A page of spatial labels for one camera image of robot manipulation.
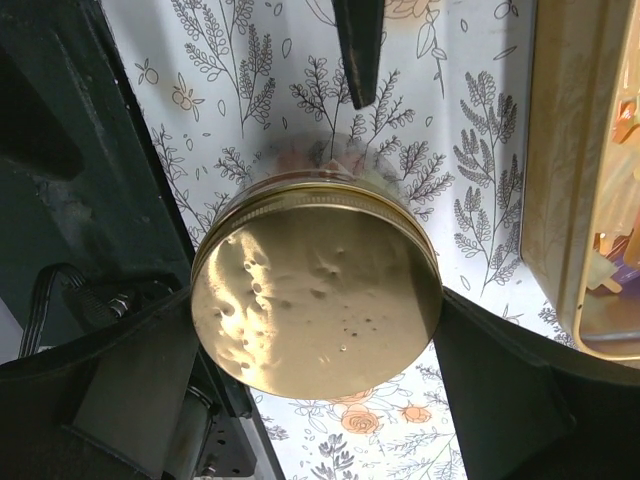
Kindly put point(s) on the gold jar lid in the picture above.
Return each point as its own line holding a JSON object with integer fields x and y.
{"x": 316, "y": 291}

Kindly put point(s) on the clear glass jar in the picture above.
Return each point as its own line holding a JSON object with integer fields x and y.
{"x": 324, "y": 156}

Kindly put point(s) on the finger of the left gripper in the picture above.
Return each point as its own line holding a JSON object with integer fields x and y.
{"x": 359, "y": 25}

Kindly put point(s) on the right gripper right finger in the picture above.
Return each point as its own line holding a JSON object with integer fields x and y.
{"x": 527, "y": 407}

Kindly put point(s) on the floral table mat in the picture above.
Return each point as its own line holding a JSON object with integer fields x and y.
{"x": 218, "y": 81}

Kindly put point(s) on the tin of popsicle candies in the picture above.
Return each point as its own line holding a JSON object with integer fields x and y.
{"x": 580, "y": 233}

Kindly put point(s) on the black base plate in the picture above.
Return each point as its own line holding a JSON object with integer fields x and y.
{"x": 90, "y": 232}

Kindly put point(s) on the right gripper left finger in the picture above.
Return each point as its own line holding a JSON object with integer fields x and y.
{"x": 104, "y": 406}

